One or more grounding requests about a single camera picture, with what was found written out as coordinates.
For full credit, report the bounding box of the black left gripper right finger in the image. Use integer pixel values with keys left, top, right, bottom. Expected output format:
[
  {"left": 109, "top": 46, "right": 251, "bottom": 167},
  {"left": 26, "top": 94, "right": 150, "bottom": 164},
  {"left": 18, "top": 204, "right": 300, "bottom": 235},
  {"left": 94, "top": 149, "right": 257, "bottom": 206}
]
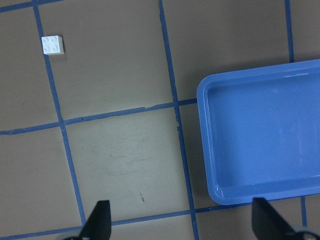
[{"left": 252, "top": 197, "right": 297, "bottom": 240}]

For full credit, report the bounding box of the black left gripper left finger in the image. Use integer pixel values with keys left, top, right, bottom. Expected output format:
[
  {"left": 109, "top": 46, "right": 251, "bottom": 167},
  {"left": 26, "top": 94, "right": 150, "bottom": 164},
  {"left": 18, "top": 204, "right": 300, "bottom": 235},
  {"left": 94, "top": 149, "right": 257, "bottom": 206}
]
[{"left": 81, "top": 200, "right": 111, "bottom": 240}]

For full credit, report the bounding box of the white block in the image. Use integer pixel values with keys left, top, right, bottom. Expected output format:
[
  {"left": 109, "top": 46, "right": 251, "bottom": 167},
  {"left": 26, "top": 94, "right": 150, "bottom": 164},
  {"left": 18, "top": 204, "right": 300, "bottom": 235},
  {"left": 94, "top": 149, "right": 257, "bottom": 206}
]
[{"left": 41, "top": 35, "right": 64, "bottom": 56}]

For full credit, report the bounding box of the blue plastic tray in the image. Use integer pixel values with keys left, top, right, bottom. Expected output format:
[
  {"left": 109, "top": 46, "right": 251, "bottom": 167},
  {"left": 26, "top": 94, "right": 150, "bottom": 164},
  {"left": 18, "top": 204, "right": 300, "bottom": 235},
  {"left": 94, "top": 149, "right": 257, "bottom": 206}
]
[{"left": 196, "top": 59, "right": 320, "bottom": 205}]

